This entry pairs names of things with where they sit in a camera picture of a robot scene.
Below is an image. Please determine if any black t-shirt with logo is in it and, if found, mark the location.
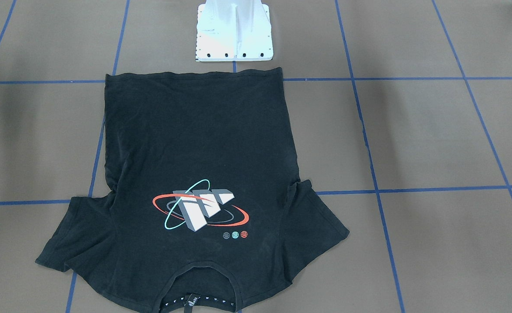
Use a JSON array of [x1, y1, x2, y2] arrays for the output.
[[36, 67, 349, 313]]

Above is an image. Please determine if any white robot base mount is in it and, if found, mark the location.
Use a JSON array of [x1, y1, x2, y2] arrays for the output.
[[195, 0, 274, 62]]

